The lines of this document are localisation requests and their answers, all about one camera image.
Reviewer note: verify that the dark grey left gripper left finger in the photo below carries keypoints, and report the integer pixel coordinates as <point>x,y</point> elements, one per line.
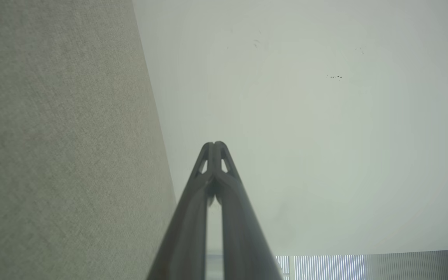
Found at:
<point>185,233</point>

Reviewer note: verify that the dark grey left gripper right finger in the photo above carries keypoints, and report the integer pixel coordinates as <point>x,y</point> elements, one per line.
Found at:
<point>243,241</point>

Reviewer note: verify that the white vertical blinds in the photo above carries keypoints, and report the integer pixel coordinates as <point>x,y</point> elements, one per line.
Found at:
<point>333,268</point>

